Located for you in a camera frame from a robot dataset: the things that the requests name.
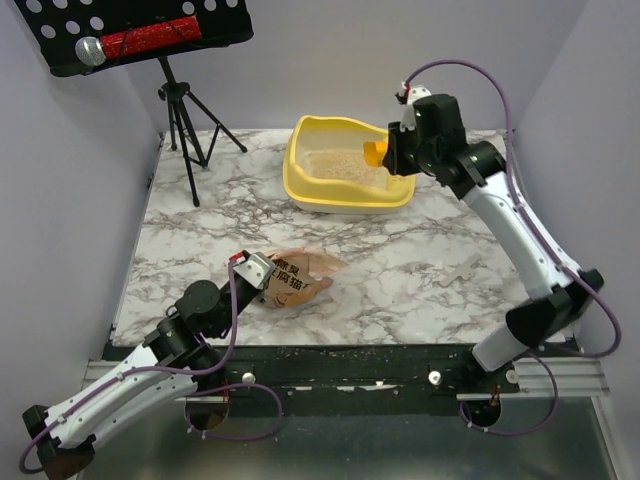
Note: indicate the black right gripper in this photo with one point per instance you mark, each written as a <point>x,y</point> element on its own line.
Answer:
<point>393,151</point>

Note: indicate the orange plastic scoop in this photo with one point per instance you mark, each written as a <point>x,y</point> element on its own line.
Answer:
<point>374,153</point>

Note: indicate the pink cat litter bag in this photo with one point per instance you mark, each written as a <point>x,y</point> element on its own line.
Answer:
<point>300,275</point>

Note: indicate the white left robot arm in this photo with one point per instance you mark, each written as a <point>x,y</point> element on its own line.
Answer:
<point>175,359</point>

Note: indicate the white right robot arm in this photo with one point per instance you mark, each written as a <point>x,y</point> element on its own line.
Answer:
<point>431,139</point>

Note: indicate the beige cat litter pile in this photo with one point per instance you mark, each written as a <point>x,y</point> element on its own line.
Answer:
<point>343,165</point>

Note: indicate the yellow litter box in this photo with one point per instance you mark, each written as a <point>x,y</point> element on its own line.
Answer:
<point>313,134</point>

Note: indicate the red silver microphone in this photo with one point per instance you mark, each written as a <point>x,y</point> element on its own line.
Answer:
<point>96,51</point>

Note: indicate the black music stand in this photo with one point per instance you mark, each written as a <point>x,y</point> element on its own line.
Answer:
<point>56,26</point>

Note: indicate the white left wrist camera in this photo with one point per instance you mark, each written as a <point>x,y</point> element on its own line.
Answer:
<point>256,270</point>

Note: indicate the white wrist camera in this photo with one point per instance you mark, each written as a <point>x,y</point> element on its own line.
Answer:
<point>407,94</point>
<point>256,270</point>

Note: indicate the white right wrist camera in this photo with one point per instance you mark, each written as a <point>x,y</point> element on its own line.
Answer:
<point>407,94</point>

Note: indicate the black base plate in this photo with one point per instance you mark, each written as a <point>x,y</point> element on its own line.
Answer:
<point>397,380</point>

